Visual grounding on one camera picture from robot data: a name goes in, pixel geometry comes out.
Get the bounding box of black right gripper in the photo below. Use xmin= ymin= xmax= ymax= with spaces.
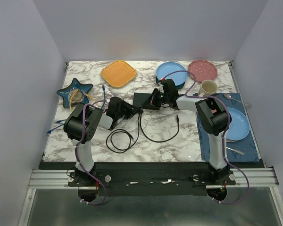
xmin=142 ymin=88 xmax=169 ymax=109

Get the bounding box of black network switch box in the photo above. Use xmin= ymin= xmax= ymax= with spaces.
xmin=133 ymin=92 xmax=159 ymax=110

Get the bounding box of black power cable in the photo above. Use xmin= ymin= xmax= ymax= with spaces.
xmin=105 ymin=109 xmax=143 ymax=153

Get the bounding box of yellow ethernet cable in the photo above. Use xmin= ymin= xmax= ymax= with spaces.
xmin=69 ymin=88 xmax=97 ymax=113

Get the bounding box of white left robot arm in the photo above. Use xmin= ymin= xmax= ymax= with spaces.
xmin=63 ymin=97 xmax=142 ymax=186

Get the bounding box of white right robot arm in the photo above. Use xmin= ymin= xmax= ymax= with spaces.
xmin=142 ymin=79 xmax=231 ymax=185

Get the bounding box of blue round plate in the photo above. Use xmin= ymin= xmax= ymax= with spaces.
xmin=156 ymin=62 xmax=188 ymax=86

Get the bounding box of orange woven square plate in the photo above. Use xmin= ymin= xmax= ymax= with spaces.
xmin=100 ymin=60 xmax=137 ymax=88

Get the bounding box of cream ceramic mug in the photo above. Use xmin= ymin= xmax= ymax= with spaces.
xmin=198 ymin=80 xmax=218 ymax=97

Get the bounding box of blue star-shaped dish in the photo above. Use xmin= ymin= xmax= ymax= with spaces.
xmin=57 ymin=78 xmax=93 ymax=109

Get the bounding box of pink dotted plate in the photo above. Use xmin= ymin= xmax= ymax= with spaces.
xmin=187 ymin=60 xmax=218 ymax=82

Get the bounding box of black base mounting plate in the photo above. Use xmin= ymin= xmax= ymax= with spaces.
xmin=29 ymin=162 xmax=275 ymax=200

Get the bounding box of metal spoon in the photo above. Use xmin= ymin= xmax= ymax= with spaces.
xmin=223 ymin=93 xmax=251 ymax=107

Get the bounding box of light blue plate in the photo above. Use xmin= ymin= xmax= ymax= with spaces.
xmin=227 ymin=108 xmax=250 ymax=141

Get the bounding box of metal fork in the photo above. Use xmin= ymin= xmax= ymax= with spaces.
xmin=227 ymin=147 xmax=244 ymax=155

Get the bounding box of dark blue placemat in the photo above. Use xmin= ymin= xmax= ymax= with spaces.
xmin=194 ymin=92 xmax=260 ymax=162

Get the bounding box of aluminium rail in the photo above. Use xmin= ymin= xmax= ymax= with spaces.
xmin=28 ymin=168 xmax=279 ymax=189

